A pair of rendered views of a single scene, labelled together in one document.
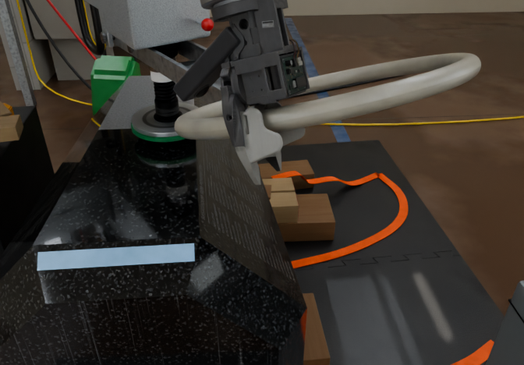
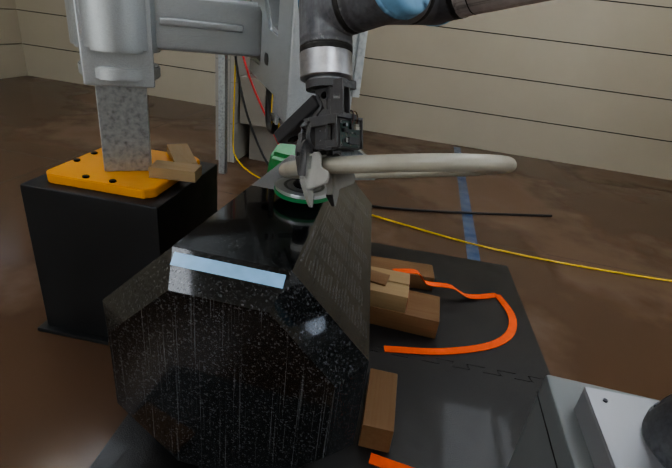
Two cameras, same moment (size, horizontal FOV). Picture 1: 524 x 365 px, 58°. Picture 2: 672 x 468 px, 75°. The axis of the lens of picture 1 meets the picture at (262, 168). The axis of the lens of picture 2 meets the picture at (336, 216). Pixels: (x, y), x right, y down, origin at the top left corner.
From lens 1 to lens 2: 26 cm
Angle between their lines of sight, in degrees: 14
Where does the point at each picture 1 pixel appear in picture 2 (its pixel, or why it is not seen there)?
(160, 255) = (258, 277)
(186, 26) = not seen: hidden behind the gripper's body
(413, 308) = (491, 419)
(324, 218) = (430, 316)
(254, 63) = (321, 120)
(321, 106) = (363, 159)
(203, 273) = (286, 300)
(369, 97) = (397, 159)
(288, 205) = (399, 295)
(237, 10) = (318, 83)
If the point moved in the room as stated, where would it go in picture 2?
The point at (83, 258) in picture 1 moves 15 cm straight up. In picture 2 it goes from (203, 264) to (203, 216)
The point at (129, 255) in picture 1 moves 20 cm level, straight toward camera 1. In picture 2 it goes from (236, 271) to (224, 317)
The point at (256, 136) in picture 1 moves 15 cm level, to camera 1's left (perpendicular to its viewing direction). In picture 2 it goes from (314, 171) to (233, 154)
